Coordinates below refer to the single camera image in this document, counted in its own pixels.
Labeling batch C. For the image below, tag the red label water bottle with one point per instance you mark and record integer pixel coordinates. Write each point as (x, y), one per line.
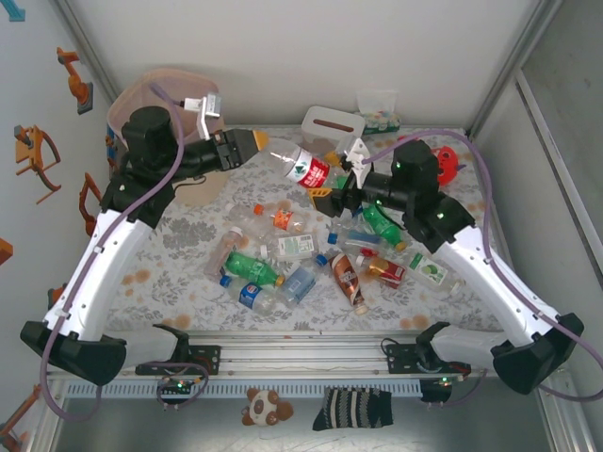
(306, 169)

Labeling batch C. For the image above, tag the orange label bottle orange cap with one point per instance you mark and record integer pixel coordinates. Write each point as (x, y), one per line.
(284, 217)

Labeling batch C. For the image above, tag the clear bottle blue cap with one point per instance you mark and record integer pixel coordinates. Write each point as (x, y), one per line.
(353, 242)

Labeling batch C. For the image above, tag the beige bin pink liner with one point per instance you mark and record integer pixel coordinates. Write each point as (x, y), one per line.
(141, 87)

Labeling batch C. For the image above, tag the crushed clear plastic bottle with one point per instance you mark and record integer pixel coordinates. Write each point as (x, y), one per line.
(240, 214)

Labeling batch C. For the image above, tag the brown coffee drink bottle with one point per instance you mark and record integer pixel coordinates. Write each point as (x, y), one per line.
(346, 278)

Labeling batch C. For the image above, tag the crushed bottle light blue label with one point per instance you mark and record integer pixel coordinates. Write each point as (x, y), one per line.
(299, 282)

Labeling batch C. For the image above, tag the pinkish bottle white cap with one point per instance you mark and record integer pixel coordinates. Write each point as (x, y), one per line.
(226, 247)

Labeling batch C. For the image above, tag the red gold label bottle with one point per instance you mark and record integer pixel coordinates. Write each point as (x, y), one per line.
(386, 270)

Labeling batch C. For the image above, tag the lime label clear bottle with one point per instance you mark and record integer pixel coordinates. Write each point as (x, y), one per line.
(431, 273)

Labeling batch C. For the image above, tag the green soda bottle orange cap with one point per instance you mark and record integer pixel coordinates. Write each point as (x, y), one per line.
(249, 267)

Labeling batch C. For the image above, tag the pepsi bottle blue cap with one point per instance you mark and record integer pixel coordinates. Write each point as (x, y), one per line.
(249, 293)

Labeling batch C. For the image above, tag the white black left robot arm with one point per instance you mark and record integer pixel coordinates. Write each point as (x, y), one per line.
(108, 263)

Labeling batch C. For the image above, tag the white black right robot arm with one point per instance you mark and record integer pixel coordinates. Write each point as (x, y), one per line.
(494, 282)

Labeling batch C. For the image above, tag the red shark plush toy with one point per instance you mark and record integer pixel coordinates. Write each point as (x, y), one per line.
(447, 165)

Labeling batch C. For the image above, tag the white tissue box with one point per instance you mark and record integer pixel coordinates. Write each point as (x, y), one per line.
(330, 124)

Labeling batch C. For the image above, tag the green white label bottle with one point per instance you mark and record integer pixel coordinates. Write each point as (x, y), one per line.
(294, 246)

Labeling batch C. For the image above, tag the green tissue pack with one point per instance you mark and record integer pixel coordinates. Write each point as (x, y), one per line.
(381, 120)

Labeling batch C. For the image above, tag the floral grey tablecloth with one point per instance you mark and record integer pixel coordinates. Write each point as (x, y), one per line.
(330, 311)

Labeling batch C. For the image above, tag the small circuit board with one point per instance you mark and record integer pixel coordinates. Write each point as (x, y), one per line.
(445, 380)
(179, 385)

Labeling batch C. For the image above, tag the black white striped sock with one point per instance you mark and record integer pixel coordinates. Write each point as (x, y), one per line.
(351, 409)

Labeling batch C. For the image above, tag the panda plush toy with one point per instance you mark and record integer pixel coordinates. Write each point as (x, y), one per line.
(261, 407)

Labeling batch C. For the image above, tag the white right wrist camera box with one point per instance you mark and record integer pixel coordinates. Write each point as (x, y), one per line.
(358, 153)

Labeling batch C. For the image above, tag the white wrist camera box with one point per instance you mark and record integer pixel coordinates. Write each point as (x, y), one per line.
(358, 153)
(209, 110)

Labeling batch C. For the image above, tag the blue wall decal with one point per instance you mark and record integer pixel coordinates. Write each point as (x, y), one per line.
(110, 141)

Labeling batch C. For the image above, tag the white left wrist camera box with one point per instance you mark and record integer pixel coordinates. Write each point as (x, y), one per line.
(209, 110)

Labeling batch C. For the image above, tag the aluminium frame post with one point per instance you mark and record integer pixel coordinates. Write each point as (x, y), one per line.
(513, 61)
(87, 47)

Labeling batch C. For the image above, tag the aluminium window frame bar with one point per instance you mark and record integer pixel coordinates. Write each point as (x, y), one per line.
(542, 136)

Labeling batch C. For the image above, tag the aluminium front rail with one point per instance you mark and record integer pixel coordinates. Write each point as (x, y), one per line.
(306, 355)

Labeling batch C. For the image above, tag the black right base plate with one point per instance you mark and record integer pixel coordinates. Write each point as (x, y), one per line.
(398, 358)

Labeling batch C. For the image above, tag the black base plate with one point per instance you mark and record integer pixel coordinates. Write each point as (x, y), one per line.
(398, 358)
(209, 360)

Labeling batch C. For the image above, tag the teal wall decal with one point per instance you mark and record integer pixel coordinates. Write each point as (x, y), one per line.
(18, 14)

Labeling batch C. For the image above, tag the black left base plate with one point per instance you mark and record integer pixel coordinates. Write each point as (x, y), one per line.
(209, 360)

